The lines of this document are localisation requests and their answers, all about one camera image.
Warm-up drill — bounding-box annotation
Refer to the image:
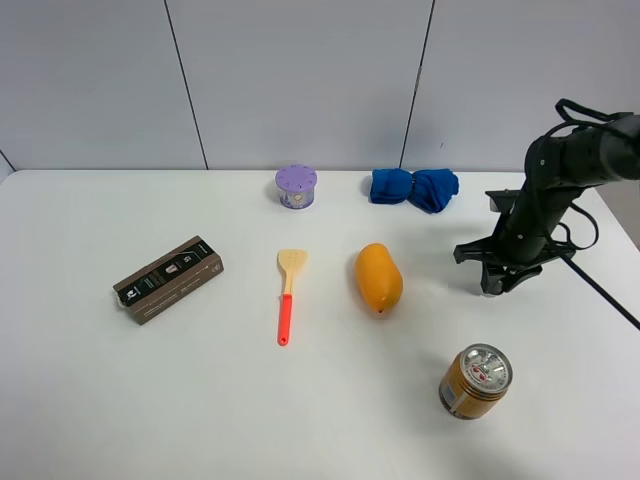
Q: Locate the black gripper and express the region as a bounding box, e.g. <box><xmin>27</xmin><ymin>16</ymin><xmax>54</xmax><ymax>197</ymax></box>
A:
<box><xmin>453</xmin><ymin>237</ymin><xmax>575</xmax><ymax>296</ymax></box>

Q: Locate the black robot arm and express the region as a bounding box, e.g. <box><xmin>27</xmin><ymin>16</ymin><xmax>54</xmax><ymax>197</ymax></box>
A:
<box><xmin>454</xmin><ymin>111</ymin><xmax>639</xmax><ymax>296</ymax></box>

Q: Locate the golden drink can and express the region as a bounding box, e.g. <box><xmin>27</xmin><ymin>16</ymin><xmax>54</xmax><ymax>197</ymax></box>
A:
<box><xmin>438</xmin><ymin>343</ymin><xmax>513</xmax><ymax>420</ymax></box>

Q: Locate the blue rolled cloth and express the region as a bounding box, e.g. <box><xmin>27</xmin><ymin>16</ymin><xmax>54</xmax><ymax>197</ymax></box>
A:
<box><xmin>369</xmin><ymin>168</ymin><xmax>459</xmax><ymax>214</ymax></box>

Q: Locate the orange mango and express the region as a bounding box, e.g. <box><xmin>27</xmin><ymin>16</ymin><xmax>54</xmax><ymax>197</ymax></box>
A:
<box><xmin>355</xmin><ymin>243</ymin><xmax>404</xmax><ymax>314</ymax></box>

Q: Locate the purple lidded round container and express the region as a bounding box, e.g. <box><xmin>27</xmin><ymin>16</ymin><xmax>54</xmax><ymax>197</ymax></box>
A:
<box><xmin>275</xmin><ymin>164</ymin><xmax>317</xmax><ymax>210</ymax></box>

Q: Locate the brown coffee capsule box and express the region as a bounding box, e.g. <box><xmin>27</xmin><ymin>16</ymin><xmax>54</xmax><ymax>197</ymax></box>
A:
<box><xmin>113</xmin><ymin>236</ymin><xmax>224</xmax><ymax>325</ymax></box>

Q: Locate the black cable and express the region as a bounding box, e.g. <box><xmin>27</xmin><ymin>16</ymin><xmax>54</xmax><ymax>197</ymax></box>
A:
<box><xmin>547</xmin><ymin>98</ymin><xmax>640</xmax><ymax>331</ymax></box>

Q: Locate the spatula with red handle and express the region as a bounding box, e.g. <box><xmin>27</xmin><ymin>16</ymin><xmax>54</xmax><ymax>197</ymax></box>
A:
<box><xmin>277</xmin><ymin>249</ymin><xmax>308</xmax><ymax>347</ymax></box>

